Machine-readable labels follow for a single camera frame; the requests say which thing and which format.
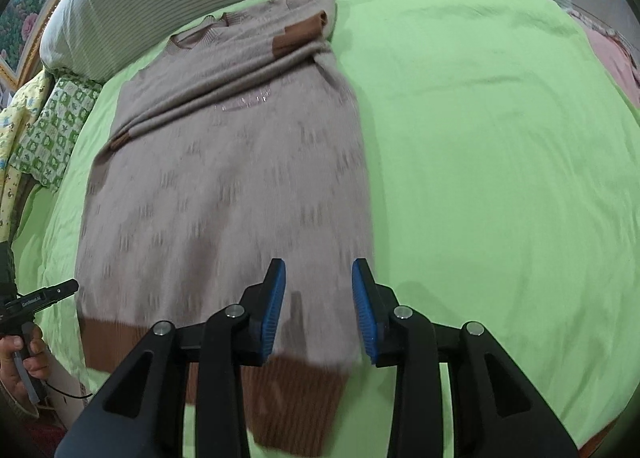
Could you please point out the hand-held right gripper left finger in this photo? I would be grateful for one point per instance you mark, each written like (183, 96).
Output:
(274, 308)

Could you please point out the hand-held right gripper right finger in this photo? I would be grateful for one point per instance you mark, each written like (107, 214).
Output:
(361, 308)

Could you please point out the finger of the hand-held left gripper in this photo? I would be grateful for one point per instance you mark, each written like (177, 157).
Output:
(50, 294)

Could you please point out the beige sweater with brown trim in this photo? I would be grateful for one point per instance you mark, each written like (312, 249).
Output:
(225, 163)

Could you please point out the person's left hand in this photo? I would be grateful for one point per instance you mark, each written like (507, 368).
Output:
(12, 368)

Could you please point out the yellow cartoon-print quilt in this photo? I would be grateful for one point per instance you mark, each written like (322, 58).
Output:
(10, 178)

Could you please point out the green checked leaf-print pillow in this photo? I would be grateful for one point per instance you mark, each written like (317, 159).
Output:
(55, 128)

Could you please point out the gold-framed floral painting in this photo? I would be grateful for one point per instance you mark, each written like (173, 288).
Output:
(25, 13)

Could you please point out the pink cloth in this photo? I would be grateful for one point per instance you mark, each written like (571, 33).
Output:
(612, 63)

